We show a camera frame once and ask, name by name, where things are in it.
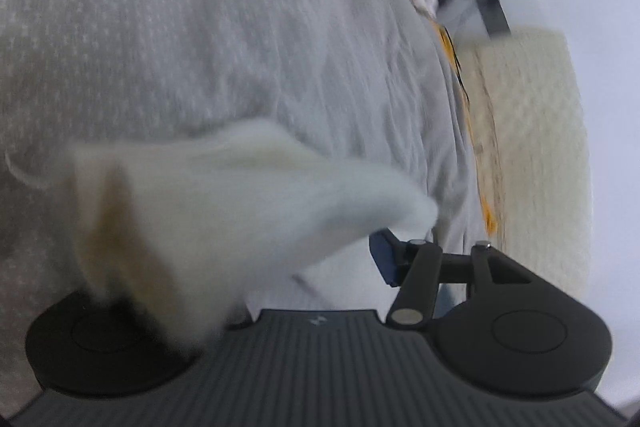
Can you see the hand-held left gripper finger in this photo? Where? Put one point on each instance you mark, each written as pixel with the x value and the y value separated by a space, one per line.
pixel 382 257

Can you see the yellow cloth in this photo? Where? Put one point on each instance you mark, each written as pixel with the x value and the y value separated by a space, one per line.
pixel 467 117

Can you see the grey bed sheet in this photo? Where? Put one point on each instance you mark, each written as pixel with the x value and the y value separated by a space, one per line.
pixel 175 32

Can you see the dark rectangular object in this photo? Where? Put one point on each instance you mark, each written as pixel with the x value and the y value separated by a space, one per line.
pixel 494 14

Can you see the white fluffy garment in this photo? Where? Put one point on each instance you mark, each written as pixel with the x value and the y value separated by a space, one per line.
pixel 240 217

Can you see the cream quilted headboard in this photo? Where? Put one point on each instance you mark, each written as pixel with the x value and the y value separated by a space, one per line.
pixel 535 147

